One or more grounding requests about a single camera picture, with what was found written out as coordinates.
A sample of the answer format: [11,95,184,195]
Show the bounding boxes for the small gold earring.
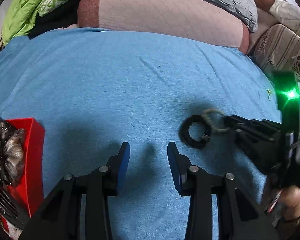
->
[267,89,272,101]

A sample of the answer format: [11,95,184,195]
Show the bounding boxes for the striped beige cushion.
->
[252,24,300,79]

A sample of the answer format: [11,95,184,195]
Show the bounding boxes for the person right hand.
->
[262,178,300,220]

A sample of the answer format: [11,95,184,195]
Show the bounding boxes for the grey black scrunchie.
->
[0,118,25,186]

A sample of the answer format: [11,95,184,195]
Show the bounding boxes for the pink pillow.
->
[77,0,250,54]

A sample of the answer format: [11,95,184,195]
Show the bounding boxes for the black braided hair tie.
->
[178,114,213,149]

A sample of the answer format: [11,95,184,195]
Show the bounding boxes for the white patterned pillow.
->
[254,0,300,34]

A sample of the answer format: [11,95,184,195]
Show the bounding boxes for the small pearl bracelet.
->
[202,108,231,134]

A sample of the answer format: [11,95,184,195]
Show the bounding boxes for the blue bed sheet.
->
[0,28,281,239]

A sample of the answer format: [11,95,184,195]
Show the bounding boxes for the black hair claw clip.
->
[0,185,30,230]

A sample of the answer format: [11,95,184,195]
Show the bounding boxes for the red tray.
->
[0,117,46,238]

